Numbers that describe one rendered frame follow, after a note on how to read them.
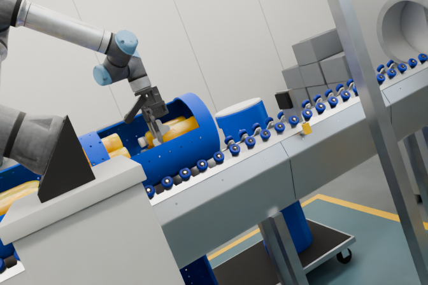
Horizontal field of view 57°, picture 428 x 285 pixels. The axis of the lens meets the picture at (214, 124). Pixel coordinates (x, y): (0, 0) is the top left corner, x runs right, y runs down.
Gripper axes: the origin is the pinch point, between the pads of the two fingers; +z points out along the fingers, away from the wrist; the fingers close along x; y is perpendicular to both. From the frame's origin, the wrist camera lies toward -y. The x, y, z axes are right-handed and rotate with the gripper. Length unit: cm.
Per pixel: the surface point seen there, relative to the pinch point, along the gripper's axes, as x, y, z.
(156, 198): -5.4, -10.0, 18.0
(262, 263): 55, 41, 96
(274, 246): 11, 33, 67
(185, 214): -8.1, -2.9, 27.4
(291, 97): 1, 62, 6
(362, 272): 19, 78, 111
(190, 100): -2.6, 16.9, -9.7
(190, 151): -7.0, 8.1, 7.5
